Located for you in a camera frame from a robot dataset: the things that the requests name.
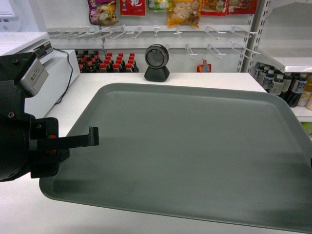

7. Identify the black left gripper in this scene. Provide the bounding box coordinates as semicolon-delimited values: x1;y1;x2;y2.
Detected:
0;51;99;182

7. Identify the grey silver tray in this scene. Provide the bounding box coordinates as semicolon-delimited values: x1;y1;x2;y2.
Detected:
39;83;312;233

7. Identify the white checkout table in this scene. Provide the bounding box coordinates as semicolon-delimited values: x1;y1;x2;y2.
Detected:
0;72;312;234

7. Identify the white cash register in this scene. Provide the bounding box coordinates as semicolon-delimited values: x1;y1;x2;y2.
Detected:
0;32;79;118

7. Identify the black barcode scanner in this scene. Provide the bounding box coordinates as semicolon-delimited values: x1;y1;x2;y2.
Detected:
144;44;170;82

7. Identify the purple snack bag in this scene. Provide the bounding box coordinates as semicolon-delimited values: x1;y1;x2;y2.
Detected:
87;0;118;26

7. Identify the red snack pouch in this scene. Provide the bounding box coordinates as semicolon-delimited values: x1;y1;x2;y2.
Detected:
196;59;212;73

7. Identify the red snack bag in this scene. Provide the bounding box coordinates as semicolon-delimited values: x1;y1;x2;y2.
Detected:
119;0;146;17

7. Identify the yellow snack bag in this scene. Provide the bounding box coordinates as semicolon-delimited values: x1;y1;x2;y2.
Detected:
167;0;202;28

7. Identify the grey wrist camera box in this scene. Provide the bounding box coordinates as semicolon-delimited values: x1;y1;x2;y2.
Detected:
19;58;49;97

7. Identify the black power cable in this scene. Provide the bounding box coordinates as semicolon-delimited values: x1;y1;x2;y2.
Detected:
52;48;74;105

